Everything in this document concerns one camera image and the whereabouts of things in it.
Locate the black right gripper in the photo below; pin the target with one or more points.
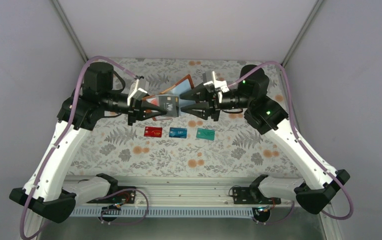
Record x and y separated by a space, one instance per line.
213 105

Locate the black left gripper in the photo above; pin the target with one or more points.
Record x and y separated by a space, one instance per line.
133 108

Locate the red VIP credit card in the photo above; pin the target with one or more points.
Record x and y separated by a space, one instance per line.
153 132

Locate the brown leather card holder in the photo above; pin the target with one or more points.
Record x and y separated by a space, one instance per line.
183 85

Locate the teal credit card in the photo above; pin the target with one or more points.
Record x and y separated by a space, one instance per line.
205 134

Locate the blue credit card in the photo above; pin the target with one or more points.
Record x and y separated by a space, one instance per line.
178 132

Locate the black VIP credit card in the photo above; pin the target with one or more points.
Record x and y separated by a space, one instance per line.
170 103

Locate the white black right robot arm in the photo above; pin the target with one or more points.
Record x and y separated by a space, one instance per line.
319 181

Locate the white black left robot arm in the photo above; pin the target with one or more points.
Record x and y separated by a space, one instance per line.
94 95

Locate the floral patterned table mat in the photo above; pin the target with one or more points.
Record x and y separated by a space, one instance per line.
117 149

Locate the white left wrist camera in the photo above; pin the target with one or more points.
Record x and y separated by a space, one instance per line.
137 91

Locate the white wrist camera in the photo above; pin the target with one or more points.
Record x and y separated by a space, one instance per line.
213 85
137 91

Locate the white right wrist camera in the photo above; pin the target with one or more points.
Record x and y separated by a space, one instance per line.
213 85

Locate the aluminium rail frame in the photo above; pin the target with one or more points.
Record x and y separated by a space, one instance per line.
150 191

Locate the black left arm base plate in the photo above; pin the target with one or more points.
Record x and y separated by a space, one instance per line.
123 195

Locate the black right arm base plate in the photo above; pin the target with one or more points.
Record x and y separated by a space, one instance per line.
243 196

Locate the grey slotted cable duct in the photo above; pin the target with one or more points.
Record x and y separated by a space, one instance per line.
180 212

